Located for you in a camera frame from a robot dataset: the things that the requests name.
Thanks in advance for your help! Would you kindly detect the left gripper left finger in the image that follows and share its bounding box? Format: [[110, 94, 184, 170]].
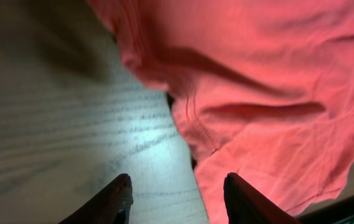
[[59, 174, 133, 224]]

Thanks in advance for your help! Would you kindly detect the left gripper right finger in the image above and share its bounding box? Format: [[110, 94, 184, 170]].
[[223, 172, 300, 224]]

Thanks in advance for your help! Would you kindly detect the red t-shirt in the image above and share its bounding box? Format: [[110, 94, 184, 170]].
[[89, 0, 354, 223]]

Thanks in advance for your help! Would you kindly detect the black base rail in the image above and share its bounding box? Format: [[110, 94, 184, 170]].
[[298, 196, 354, 224]]

